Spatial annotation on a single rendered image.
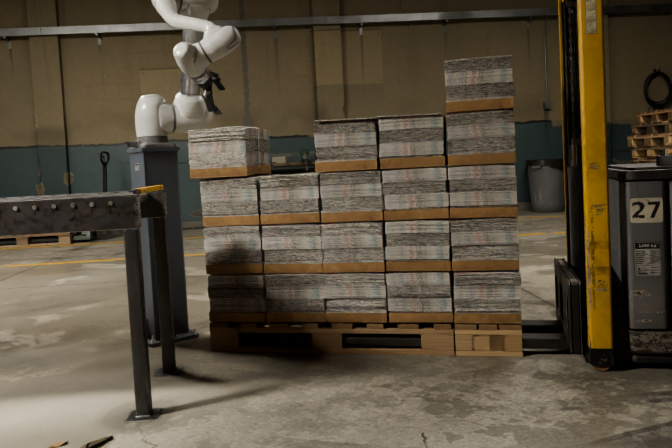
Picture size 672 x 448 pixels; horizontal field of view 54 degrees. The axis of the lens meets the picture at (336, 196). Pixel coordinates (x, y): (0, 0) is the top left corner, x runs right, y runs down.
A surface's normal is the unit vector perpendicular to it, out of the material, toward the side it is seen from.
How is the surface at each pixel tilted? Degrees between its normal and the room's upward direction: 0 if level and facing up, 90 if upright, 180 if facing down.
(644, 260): 90
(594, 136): 90
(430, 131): 90
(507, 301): 90
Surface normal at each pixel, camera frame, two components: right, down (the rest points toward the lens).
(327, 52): 0.07, 0.05
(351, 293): -0.23, 0.07
